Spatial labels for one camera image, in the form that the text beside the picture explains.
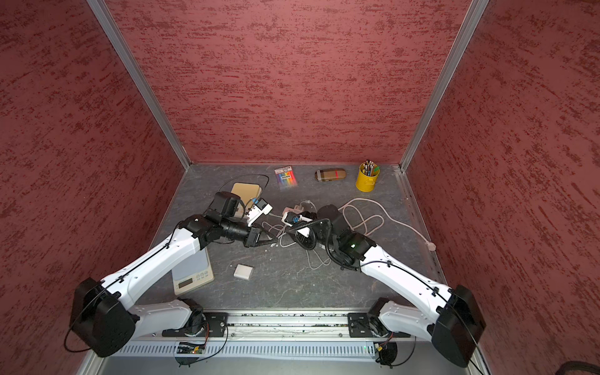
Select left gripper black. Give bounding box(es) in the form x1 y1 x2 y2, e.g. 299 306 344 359
221 216 278 248

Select white USB cable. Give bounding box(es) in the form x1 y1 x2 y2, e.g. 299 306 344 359
260 219 301 249

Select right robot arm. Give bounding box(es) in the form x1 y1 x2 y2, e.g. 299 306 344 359
281 205 486 368

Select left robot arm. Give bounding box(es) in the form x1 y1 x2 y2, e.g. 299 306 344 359
67 192 272 358

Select beige wooden-top electronic scale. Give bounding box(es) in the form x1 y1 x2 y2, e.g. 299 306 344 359
231 182 263 209

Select white grey kitchen scale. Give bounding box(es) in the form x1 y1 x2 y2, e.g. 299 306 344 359
171 248 215 296

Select pink power strip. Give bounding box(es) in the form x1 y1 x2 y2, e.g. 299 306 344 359
292 200 317 220

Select small white square box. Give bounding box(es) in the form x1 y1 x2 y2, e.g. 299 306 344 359
234 264 254 281

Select brown plaid pencil case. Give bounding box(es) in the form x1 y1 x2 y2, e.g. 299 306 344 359
315 168 347 182

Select rainbow highlighter pack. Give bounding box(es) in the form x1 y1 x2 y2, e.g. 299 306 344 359
274 166 298 189

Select yellow pen cup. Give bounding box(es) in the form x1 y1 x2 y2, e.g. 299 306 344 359
356 164 381 192

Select pens in cup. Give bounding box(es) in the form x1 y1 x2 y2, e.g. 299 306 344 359
360 159 380 177

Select grey thin cable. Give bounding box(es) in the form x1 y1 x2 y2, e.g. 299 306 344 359
304 247 334 272

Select aluminium front rail frame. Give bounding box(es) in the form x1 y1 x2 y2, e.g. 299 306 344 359
77 308 493 375

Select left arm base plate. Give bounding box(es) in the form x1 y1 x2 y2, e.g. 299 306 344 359
162 312 228 339

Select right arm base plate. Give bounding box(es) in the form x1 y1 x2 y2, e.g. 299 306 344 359
347 312 410 339

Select pink power strip cord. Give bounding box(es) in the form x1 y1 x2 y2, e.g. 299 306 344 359
337 197 438 253

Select right aluminium corner post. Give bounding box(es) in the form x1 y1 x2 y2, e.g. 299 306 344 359
399 0 489 173

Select aluminium corner post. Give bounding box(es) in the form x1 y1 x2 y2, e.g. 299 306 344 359
87 0 192 170
399 0 489 173

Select left aluminium corner post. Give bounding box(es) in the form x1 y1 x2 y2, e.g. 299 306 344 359
87 0 192 170

